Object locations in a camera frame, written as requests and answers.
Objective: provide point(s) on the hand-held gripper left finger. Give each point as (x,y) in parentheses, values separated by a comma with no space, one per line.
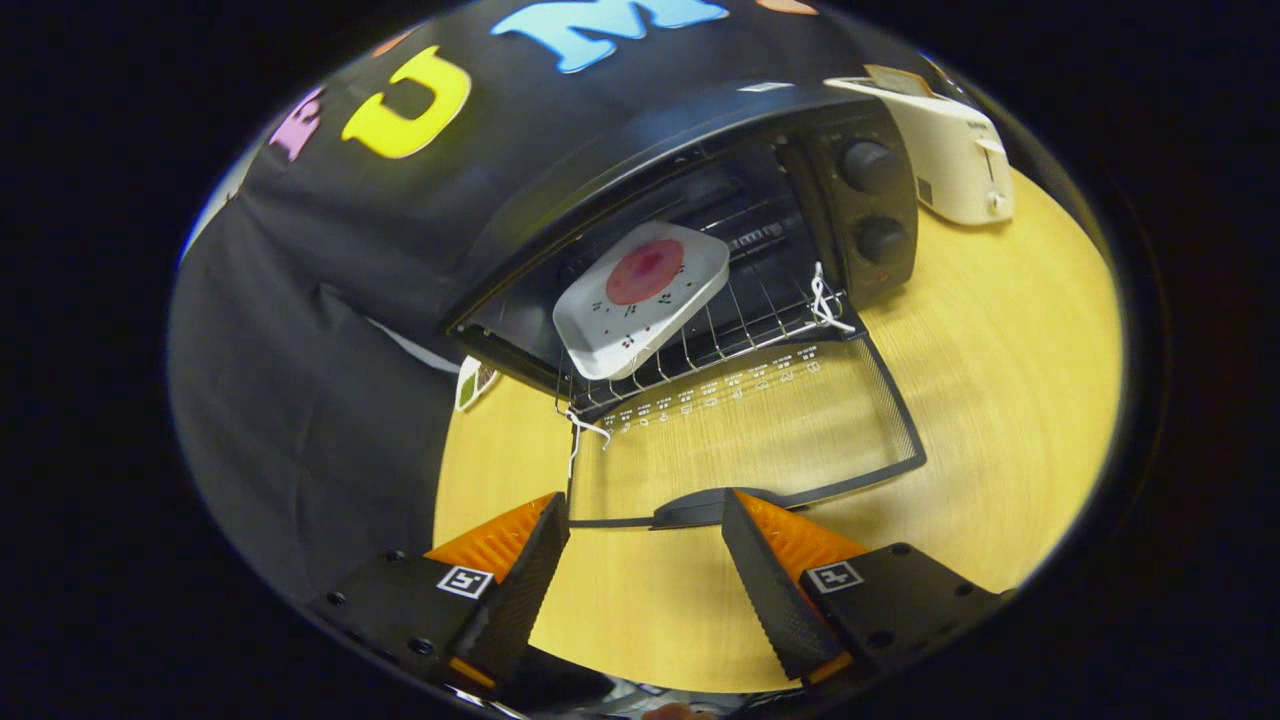
(520,590)

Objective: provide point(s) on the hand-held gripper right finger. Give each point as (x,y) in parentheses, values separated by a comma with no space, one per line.
(770,590)

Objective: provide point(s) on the white square plate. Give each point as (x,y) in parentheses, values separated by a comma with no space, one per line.
(610,335)

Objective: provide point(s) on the pink ham slice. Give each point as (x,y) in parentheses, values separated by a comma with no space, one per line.
(645,272)

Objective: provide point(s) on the black toaster oven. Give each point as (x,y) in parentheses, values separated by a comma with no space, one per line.
(600,150)

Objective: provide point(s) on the white pop-up toaster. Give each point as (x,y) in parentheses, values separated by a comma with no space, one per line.
(950,160)

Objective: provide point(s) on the white divided grain dish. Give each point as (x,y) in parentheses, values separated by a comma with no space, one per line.
(472,385)

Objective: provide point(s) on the brown bread slice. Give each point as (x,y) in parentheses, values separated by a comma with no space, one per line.
(900,80)

